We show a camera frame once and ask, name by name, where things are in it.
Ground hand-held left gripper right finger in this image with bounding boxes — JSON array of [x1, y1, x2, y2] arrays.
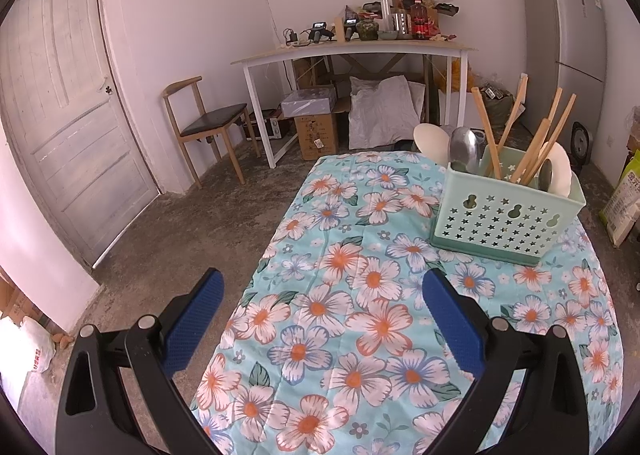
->
[[421, 268, 591, 455]]

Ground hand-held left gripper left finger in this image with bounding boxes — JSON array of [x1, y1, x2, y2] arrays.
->
[[55, 267, 226, 455]]

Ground mint green utensil basket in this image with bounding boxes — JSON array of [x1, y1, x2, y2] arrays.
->
[[430, 145, 587, 267]]

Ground white soup spoon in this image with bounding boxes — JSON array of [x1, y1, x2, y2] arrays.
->
[[413, 123, 451, 169], [539, 141, 573, 198]]

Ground bundle of wooden chopsticks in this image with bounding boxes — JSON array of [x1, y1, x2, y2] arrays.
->
[[471, 76, 577, 186]]

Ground floral tablecloth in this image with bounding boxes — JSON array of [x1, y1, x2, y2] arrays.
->
[[192, 151, 626, 455]]

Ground white plastic bag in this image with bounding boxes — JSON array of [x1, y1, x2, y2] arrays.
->
[[0, 317, 57, 375]]

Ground flat cardboard box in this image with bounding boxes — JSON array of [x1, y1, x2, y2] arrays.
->
[[0, 269, 46, 331]]

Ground wooden chair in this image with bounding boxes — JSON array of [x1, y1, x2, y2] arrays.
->
[[161, 76, 261, 190]]

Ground small microwave oven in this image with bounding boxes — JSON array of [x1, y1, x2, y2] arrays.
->
[[246, 109, 296, 142]]

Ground printed white sack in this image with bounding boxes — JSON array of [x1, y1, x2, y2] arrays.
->
[[600, 150, 640, 248]]

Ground green sack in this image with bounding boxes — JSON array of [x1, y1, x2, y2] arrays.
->
[[472, 85, 518, 133]]

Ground printed cardboard box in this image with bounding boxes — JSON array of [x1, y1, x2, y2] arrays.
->
[[294, 112, 340, 162]]

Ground black round fan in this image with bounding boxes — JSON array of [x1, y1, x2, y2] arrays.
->
[[571, 121, 594, 172]]

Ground grey wrapped box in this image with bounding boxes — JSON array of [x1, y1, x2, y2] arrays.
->
[[280, 87, 337, 118]]

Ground yellow bag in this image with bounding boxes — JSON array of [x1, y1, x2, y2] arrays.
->
[[434, 57, 468, 93]]

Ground white door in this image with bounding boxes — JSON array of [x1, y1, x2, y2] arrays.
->
[[0, 0, 161, 271]]

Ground brown cardboard box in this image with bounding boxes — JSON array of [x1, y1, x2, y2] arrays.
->
[[292, 56, 333, 90]]

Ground white desk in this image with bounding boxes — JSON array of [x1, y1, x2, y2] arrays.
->
[[231, 41, 478, 170]]

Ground red cola bottle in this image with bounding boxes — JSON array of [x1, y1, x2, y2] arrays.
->
[[410, 0, 432, 40]]

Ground grey refrigerator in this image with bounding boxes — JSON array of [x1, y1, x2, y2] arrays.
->
[[518, 0, 608, 163]]

